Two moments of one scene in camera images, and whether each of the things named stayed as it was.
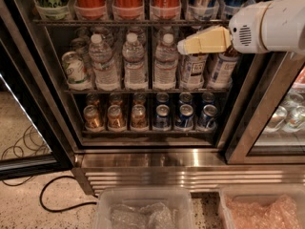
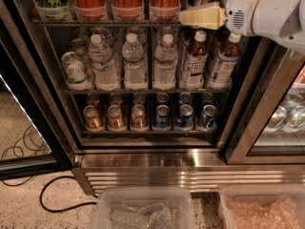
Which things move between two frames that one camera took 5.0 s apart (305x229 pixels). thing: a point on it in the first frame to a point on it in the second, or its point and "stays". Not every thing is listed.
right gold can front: [139, 117] stays
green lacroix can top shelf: [52, 0] stays
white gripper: [246, 29] to [240, 11]
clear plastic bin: [144, 208] stays
